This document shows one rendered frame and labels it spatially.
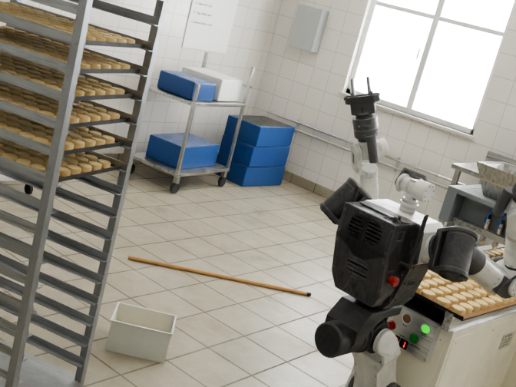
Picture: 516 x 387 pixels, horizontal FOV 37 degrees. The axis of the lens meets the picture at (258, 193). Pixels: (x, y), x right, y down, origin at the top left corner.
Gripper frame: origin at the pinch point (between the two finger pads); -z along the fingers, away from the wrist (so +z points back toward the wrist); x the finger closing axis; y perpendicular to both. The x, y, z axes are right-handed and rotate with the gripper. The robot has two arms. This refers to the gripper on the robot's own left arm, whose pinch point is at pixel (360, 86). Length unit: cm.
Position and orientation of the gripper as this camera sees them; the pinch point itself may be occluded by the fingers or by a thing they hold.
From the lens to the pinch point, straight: 272.0
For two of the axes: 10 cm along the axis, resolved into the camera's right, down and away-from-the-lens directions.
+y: -2.4, 3.1, -9.2
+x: 9.6, -0.8, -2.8
